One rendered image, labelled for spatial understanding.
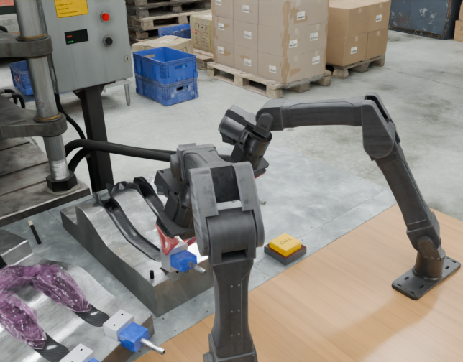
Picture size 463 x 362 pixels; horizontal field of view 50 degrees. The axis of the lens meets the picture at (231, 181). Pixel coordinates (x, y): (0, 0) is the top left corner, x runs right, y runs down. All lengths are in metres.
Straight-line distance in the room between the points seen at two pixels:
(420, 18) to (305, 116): 7.07
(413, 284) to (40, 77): 1.19
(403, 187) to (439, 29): 6.88
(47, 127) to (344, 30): 4.39
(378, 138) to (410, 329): 0.41
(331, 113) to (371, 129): 0.10
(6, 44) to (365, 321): 1.22
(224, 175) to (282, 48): 4.25
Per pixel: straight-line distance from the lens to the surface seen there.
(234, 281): 0.75
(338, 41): 5.71
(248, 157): 1.22
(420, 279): 1.29
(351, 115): 1.11
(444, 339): 1.17
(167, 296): 1.14
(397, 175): 1.16
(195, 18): 6.57
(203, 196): 0.69
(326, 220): 1.47
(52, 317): 1.11
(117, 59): 1.88
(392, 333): 1.15
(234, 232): 0.69
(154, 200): 1.36
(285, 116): 1.14
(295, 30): 4.97
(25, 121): 1.70
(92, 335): 1.07
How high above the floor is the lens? 1.58
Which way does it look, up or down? 28 degrees down
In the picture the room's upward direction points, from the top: 2 degrees counter-clockwise
